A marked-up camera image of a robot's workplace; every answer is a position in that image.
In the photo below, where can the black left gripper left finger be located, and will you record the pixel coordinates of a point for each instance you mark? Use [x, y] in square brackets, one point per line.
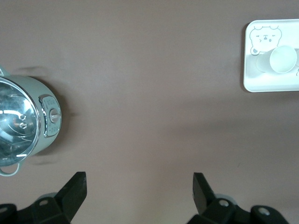
[67, 203]

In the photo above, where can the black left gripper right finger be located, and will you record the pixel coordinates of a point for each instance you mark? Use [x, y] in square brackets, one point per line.
[210, 207]

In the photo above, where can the white plastic cup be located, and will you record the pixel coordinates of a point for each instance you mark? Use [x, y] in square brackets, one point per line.
[282, 59]

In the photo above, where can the white bear print tray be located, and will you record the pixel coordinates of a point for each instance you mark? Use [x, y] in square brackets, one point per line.
[257, 81]

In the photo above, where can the grey pot with glass lid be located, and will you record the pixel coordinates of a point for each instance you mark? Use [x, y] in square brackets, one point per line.
[50, 116]

